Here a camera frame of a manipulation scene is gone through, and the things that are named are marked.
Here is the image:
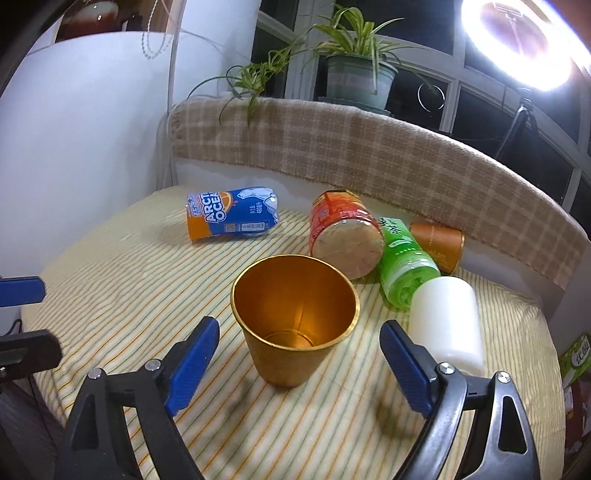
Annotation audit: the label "orange paper cup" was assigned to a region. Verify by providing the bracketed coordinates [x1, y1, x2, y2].
[410, 222, 465, 275]
[230, 254, 361, 389]

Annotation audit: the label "red instant noodle cup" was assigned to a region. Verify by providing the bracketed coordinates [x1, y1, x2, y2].
[308, 190, 385, 280]

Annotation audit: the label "green paper box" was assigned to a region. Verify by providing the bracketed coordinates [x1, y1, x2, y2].
[559, 333, 591, 458]

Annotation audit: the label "green bottle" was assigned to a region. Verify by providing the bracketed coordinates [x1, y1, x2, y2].
[378, 217, 441, 310]

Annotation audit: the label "white curved cabinet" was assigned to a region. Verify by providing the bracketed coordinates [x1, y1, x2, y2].
[0, 0, 263, 333]

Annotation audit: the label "blue Arctic Ocean can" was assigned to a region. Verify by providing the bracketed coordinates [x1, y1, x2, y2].
[186, 186, 280, 242]

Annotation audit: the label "plaid beige sill cloth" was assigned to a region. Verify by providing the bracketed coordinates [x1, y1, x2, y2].
[168, 98, 589, 288]

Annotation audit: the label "red white ceramic vase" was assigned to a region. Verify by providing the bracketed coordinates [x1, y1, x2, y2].
[56, 1, 119, 42]

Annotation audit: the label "dark small bottles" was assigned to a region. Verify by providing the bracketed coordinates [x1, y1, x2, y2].
[121, 11, 143, 32]

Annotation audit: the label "green potted spider plant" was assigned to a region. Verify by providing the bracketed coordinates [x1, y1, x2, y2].
[186, 4, 440, 128]

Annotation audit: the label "white bead string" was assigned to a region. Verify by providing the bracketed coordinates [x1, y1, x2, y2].
[138, 0, 174, 60]

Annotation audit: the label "white ring light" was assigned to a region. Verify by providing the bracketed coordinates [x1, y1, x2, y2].
[461, 1, 572, 92]

